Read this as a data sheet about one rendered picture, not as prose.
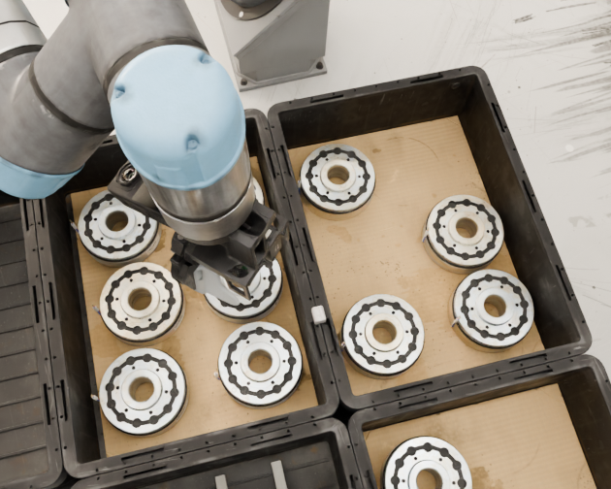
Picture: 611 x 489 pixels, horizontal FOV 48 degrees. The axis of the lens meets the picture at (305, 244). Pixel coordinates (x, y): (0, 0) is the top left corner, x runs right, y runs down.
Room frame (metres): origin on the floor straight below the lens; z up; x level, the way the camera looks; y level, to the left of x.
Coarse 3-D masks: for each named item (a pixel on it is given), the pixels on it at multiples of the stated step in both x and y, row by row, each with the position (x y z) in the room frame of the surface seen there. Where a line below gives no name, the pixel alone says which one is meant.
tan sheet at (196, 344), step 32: (256, 160) 0.46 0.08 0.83; (96, 192) 0.39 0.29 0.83; (160, 256) 0.30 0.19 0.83; (96, 288) 0.25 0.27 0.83; (288, 288) 0.27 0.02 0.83; (96, 320) 0.21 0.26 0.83; (192, 320) 0.22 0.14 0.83; (224, 320) 0.22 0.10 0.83; (288, 320) 0.23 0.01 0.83; (96, 352) 0.17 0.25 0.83; (192, 352) 0.18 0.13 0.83; (192, 384) 0.14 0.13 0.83; (192, 416) 0.10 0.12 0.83; (224, 416) 0.10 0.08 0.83; (256, 416) 0.10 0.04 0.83; (128, 448) 0.06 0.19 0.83
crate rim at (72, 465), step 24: (264, 120) 0.46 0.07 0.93; (264, 144) 0.43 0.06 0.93; (288, 216) 0.33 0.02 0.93; (48, 240) 0.28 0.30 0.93; (48, 264) 0.25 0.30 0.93; (48, 288) 0.22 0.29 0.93; (48, 312) 0.19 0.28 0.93; (48, 336) 0.16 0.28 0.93; (312, 336) 0.19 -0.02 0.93; (72, 408) 0.09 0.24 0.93; (312, 408) 0.11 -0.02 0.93; (336, 408) 0.11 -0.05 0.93; (72, 432) 0.06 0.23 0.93; (216, 432) 0.07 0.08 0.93; (240, 432) 0.08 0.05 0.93; (264, 432) 0.08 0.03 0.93; (72, 456) 0.04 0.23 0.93; (120, 456) 0.04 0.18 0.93; (144, 456) 0.04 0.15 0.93; (168, 456) 0.04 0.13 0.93
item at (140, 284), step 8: (144, 280) 0.25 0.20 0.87; (128, 288) 0.24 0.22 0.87; (136, 288) 0.24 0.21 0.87; (144, 288) 0.24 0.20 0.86; (152, 288) 0.25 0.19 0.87; (128, 296) 0.23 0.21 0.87; (152, 296) 0.24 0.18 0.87; (120, 304) 0.22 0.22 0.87; (128, 304) 0.22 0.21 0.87; (152, 304) 0.23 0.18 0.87; (128, 312) 0.21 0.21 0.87; (136, 312) 0.21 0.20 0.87; (144, 312) 0.21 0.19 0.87; (152, 312) 0.22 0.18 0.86
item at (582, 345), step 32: (320, 96) 0.50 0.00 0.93; (352, 96) 0.51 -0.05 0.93; (288, 160) 0.41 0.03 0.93; (512, 160) 0.43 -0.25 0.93; (288, 192) 0.36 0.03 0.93; (544, 224) 0.35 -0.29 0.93; (320, 288) 0.24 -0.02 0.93; (576, 320) 0.23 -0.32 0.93; (544, 352) 0.19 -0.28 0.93; (576, 352) 0.19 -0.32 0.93; (416, 384) 0.14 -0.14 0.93; (448, 384) 0.15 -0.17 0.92
